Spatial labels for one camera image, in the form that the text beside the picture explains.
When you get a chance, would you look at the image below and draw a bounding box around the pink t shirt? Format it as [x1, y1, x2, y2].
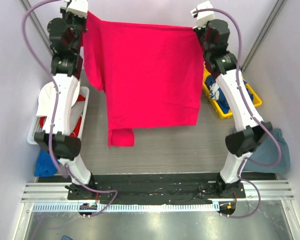
[83, 12, 204, 147]

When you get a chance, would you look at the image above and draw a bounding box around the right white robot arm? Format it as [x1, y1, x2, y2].
[194, 19, 272, 198]

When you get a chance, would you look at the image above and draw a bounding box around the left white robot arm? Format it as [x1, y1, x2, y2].
[34, 10, 97, 200]

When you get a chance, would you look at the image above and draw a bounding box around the blue t shirt in tray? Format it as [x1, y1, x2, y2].
[209, 71, 256, 118]

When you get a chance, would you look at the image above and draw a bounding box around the white t shirt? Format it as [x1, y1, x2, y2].
[36, 81, 84, 117]

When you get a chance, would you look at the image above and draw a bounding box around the yellow plastic tray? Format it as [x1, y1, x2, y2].
[202, 66, 262, 119]

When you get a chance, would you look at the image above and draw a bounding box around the white plastic basket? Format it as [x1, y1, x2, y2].
[26, 86, 90, 146]

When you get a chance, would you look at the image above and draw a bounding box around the grey-blue t shirt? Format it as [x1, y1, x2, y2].
[243, 128, 291, 175]

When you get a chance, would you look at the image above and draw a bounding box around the blue cloth at left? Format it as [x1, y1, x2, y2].
[34, 149, 58, 178]

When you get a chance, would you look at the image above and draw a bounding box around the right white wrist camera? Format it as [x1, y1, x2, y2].
[190, 0, 215, 29]

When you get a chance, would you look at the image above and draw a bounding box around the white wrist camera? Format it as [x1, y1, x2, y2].
[190, 0, 215, 29]
[65, 0, 89, 19]

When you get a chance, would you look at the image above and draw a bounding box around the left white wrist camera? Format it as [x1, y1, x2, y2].
[65, 0, 89, 19]

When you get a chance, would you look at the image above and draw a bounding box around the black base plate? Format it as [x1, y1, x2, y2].
[66, 173, 246, 205]

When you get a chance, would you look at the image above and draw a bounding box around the white slotted cable duct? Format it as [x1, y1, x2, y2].
[32, 201, 220, 213]

